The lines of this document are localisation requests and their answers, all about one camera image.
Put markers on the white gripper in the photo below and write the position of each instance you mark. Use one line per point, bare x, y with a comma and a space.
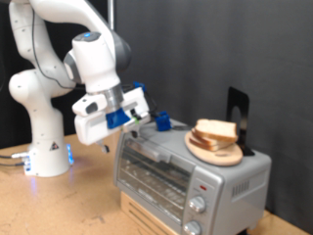
93, 129

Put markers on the metal spatula with blue block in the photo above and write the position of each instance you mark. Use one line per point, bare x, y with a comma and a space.
163, 121

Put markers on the white bread slice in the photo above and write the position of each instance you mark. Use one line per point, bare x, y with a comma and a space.
203, 140
216, 130
199, 145

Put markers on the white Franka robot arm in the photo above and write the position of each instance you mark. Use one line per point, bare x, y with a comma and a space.
42, 81

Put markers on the silver oven knob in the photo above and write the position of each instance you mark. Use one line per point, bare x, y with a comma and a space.
197, 204
192, 227

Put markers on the silver toaster oven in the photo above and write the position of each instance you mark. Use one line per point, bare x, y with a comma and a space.
228, 182

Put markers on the round wooden board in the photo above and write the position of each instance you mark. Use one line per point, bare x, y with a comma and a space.
221, 157

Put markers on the black metal bookend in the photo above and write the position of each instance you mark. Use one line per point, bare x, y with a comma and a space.
235, 98

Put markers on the metal stand pole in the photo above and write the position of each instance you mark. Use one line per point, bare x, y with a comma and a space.
112, 14

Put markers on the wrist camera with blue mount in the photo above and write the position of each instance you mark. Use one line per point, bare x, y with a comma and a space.
117, 118

